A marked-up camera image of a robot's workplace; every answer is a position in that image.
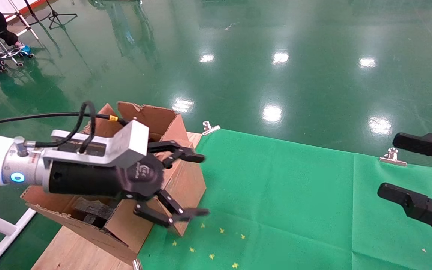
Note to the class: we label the silver binder clip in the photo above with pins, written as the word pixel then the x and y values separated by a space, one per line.
pixel 392 159
pixel 209 129
pixel 137 264

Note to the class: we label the large open cardboard carton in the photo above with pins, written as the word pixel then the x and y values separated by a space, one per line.
pixel 126 225

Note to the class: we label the wheeled stool base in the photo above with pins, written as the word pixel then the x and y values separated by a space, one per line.
pixel 8 54

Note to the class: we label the dark foam block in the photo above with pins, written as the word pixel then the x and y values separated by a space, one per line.
pixel 92 210

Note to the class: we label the white orange-edged board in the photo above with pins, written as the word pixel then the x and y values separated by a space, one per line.
pixel 6 4

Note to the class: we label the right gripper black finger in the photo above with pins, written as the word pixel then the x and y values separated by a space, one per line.
pixel 418 206
pixel 426 144

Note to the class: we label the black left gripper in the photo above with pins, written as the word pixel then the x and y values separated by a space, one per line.
pixel 88 180

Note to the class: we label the green cloth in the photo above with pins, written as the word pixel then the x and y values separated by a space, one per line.
pixel 294 206

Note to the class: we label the black tripod stand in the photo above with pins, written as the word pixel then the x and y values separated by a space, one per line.
pixel 56 17

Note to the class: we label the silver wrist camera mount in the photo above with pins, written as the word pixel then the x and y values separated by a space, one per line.
pixel 133 142

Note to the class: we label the white stand legs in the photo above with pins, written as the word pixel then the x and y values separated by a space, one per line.
pixel 21 17

